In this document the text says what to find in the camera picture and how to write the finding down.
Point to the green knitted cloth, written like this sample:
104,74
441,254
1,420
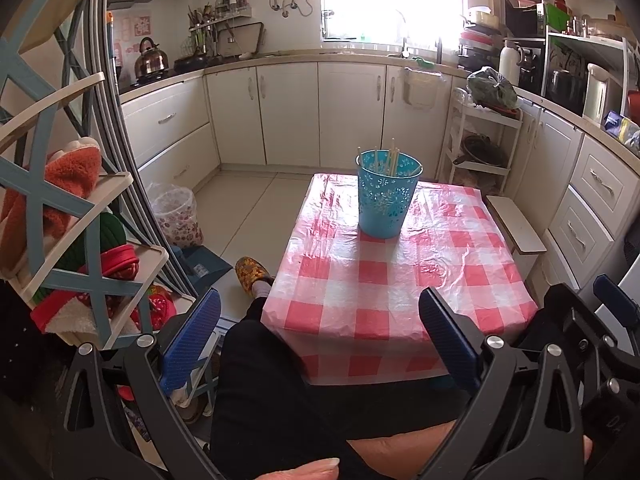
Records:
110,232

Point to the pink wall stickers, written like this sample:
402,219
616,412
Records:
132,27

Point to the grey refrigerator door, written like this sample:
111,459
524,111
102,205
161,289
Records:
127,175

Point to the green plastic board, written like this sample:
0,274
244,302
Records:
556,17

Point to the blue cream shelf rack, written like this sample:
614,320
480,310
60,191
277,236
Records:
95,240

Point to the steel whistling kettle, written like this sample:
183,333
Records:
151,60

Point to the red fabric slipper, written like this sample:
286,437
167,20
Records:
117,262

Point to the wall utensil rack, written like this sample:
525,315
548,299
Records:
215,22

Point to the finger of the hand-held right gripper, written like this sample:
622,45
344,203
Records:
617,295

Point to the white wooden stool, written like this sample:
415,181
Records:
515,222

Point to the white door base cabinet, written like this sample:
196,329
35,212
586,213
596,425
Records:
290,110

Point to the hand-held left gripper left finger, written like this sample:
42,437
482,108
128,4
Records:
192,335

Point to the stacked food containers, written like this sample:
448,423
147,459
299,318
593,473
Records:
477,35

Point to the metal sink faucet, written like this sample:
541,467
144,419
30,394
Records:
439,47

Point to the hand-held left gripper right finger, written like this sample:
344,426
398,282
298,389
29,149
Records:
450,340

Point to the white panelled drawer cabinet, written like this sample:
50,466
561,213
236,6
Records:
585,200

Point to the blue perforated plastic bucket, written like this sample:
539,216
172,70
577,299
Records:
385,205

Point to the red white checked tablecloth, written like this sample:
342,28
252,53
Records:
400,280

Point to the dark blue dustpan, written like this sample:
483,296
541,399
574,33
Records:
202,267

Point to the blue mop pole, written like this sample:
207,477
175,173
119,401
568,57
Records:
111,40

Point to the metal counter shelf rack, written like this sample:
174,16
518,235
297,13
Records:
585,45

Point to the blue packet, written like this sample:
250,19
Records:
614,122

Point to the red white plush cloth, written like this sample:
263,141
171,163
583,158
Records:
65,312

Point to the grey cutting board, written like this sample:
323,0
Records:
242,40

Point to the black gas stove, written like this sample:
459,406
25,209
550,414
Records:
145,80

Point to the patterned trash bin with bag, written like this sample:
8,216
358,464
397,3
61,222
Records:
177,217

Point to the white kitchen trolley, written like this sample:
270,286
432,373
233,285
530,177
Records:
510,125

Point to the white electric kettle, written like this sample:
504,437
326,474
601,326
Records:
596,92

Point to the bundle of wooden chopsticks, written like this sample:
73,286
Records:
394,160

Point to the black countertop oven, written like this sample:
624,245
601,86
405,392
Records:
530,60

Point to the orange plush slipper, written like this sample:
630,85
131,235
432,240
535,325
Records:
70,175

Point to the white thermos flask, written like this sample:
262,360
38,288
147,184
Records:
509,65

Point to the black frying pan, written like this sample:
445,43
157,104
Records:
190,62

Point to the yellow patterned slipper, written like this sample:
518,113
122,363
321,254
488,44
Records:
250,270

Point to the white hanging door bin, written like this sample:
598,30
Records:
422,87

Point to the bright kitchen window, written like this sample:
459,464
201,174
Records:
395,0

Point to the person's left hand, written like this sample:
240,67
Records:
395,455

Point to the white plain drawer cabinet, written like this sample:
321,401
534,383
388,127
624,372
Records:
165,135

